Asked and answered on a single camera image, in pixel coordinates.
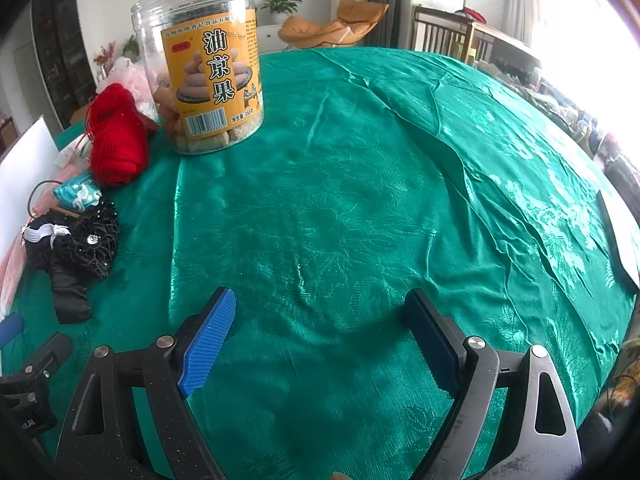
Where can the clear plastic snack jar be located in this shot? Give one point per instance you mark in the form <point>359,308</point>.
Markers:
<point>215,75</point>

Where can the red knitted yarn piece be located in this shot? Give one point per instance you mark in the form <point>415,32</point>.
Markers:
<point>117,140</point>

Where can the black cloth piece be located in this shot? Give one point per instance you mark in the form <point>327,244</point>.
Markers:
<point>70,295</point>

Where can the vase with red flowers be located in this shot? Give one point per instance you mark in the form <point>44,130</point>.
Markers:
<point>104,57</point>

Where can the large potted green plant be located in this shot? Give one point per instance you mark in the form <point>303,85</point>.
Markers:
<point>279,6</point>

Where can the white board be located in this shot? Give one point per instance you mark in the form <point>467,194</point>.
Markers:
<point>20,180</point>

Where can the green tablecloth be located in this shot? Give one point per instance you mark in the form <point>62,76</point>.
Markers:
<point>325,185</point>

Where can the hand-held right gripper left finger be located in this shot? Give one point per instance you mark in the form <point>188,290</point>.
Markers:
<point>210,340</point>

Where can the black lace hair net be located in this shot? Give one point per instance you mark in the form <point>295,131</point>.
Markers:
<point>90,240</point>

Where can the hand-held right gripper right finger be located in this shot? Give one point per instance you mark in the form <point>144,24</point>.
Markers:
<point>430,335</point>

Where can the small leafy potted plant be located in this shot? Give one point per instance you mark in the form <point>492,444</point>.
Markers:
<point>131,46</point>

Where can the white elastic band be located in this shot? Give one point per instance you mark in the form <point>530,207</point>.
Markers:
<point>45,232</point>

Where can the grey curtain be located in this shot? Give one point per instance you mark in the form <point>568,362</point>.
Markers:
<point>386,0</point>

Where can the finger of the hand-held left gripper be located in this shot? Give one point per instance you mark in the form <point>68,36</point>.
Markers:
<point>47,355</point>
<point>10,329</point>

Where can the pink mesh bath sponge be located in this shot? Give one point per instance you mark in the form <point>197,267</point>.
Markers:
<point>135,77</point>

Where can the wooden chair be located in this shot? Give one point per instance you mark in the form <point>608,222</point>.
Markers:
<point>450,30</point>

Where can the orange lounge chair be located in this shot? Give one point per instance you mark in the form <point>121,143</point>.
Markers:
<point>320,30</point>

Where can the dark display cabinet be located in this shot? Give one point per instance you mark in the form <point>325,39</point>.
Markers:
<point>65,45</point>

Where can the teal patterned pouch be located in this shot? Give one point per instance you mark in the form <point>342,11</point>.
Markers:
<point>75,192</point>

